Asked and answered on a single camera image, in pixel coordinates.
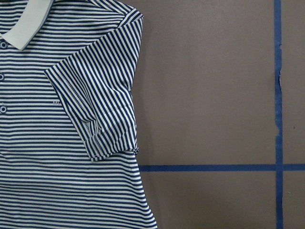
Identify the blue white striped polo shirt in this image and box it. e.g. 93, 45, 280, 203
0, 0, 157, 229

